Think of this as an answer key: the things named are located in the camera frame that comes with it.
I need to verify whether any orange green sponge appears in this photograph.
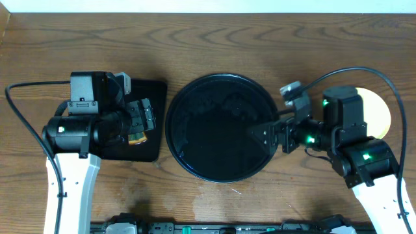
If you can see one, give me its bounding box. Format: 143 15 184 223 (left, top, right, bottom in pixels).
128 132 148 146

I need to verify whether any yellow plate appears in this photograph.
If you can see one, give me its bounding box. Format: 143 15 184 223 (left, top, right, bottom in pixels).
356 88 391 138

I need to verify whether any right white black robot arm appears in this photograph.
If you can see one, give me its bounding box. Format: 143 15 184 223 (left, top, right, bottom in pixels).
248 82 415 233

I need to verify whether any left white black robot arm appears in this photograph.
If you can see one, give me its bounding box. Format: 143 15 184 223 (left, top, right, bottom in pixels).
42 71 156 233

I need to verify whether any black rectangular tray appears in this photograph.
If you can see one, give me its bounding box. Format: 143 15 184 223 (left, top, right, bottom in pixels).
100 79 167 163

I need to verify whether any black round tray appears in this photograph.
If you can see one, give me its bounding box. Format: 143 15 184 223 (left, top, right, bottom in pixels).
165 73 278 183

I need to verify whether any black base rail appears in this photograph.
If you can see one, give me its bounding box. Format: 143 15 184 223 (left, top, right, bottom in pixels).
90 222 376 234

